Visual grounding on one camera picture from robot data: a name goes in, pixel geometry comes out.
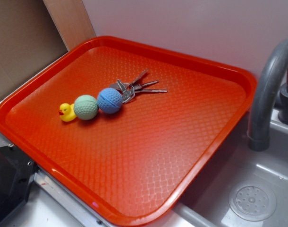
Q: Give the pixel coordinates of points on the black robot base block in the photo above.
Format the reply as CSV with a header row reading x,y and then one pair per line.
x,y
16,176

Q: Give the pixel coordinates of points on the blue dimpled ball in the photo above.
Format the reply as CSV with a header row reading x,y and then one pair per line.
x,y
110,100

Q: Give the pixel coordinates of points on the green dimpled ball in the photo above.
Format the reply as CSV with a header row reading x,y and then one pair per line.
x,y
86,107

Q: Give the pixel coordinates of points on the red plastic tray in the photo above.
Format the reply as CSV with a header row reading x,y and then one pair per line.
x,y
132,166

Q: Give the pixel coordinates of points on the silver key bunch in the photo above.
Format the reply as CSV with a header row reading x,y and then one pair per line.
x,y
129,90

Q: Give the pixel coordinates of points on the yellow rubber duck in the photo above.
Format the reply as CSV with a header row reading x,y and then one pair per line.
x,y
66,112

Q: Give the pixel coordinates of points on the wooden board strip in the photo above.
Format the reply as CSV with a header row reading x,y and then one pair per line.
x,y
71,20

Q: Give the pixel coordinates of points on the grey plastic sink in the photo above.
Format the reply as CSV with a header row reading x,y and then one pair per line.
x,y
206,201

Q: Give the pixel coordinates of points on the round sink drain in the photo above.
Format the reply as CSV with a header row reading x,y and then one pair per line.
x,y
252,201

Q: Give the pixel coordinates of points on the brown cardboard panel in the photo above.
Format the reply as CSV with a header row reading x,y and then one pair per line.
x,y
29,41

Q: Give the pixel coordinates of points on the grey curved faucet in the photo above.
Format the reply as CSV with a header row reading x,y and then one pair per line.
x,y
272,84

